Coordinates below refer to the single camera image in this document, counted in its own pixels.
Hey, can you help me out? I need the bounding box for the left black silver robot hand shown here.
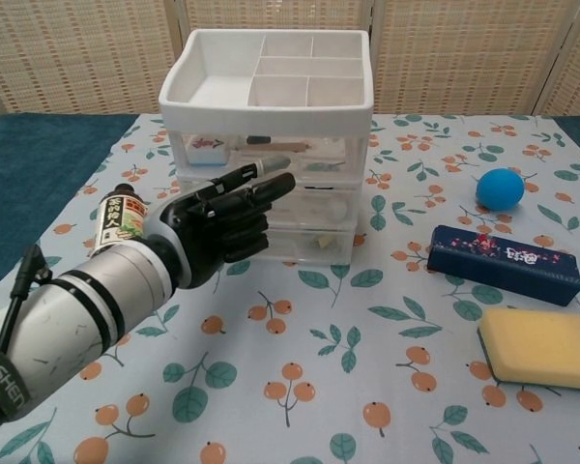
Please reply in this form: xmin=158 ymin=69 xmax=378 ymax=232
xmin=147 ymin=157 xmax=297 ymax=290

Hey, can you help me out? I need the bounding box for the blue ball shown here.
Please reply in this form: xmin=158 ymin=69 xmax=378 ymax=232
xmin=478 ymin=168 xmax=526 ymax=213

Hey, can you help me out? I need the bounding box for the white mahjong tile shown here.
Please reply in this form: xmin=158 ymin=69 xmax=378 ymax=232
xmin=187 ymin=135 xmax=234 ymax=166

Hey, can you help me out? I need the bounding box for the yellow sponge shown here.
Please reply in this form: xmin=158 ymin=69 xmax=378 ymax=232
xmin=478 ymin=307 xmax=580 ymax=392

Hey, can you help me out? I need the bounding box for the clear plastic container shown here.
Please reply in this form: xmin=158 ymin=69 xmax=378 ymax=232
xmin=221 ymin=219 xmax=360 ymax=266

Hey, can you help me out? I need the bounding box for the bamboo folding screen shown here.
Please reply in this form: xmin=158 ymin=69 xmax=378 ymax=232
xmin=0 ymin=0 xmax=580 ymax=120

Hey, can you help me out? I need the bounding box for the tan wooden stick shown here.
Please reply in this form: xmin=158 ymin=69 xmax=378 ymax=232
xmin=236 ymin=140 xmax=314 ymax=154

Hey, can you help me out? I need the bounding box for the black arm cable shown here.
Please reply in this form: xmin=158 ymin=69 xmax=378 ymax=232
xmin=0 ymin=244 xmax=55 ymax=355

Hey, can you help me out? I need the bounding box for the clear plastic drawer with tile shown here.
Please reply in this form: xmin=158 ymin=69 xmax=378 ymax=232
xmin=166 ymin=129 xmax=369 ymax=184

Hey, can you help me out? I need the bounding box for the dark sauce bottle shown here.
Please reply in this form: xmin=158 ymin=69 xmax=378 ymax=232
xmin=92 ymin=183 xmax=151 ymax=258

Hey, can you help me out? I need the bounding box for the floral print tablecloth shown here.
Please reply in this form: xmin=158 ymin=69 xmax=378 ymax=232
xmin=0 ymin=113 xmax=580 ymax=464

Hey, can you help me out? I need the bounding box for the white plastic drawer organizer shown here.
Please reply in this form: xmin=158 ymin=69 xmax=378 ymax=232
xmin=158 ymin=28 xmax=376 ymax=266

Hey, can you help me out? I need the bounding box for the navy blue floral box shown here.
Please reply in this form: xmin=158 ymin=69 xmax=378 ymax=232
xmin=425 ymin=223 xmax=580 ymax=308

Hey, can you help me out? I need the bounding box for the black velcro strap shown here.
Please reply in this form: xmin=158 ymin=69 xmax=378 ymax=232
xmin=0 ymin=341 xmax=31 ymax=427

